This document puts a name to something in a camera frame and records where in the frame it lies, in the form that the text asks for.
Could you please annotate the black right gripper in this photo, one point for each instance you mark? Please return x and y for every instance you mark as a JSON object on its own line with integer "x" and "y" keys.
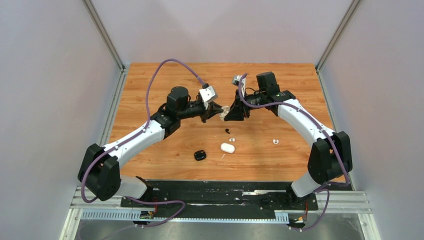
{"x": 239, "y": 110}

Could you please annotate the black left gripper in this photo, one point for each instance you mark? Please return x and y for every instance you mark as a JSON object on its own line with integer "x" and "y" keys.
{"x": 213, "y": 109}

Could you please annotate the black glossy charging case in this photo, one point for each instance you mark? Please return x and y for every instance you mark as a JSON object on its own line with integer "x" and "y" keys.
{"x": 200, "y": 155}

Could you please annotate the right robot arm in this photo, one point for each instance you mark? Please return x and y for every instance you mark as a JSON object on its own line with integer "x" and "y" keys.
{"x": 330, "y": 158}

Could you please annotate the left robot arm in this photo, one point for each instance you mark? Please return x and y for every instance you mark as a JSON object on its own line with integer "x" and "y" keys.
{"x": 101, "y": 165}

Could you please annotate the white oval charging case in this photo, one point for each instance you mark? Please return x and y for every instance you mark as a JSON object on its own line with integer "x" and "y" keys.
{"x": 227, "y": 148}

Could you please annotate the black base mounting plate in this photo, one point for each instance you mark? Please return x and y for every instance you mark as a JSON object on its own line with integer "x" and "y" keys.
{"x": 224, "y": 199}

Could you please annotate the aluminium frame rail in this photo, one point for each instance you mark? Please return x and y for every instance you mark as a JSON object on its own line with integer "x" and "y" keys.
{"x": 325, "y": 204}

